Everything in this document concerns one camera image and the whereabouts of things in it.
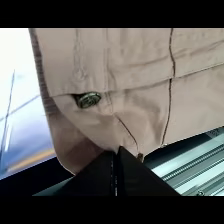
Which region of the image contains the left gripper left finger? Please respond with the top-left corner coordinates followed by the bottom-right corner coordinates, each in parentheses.
top-left (57, 150), bottom-right (117, 197)

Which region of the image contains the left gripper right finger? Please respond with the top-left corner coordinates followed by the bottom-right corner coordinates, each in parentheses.
top-left (116, 145), bottom-right (181, 197)

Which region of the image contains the beige shirt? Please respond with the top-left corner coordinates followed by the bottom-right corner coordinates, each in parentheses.
top-left (28, 27), bottom-right (224, 176)

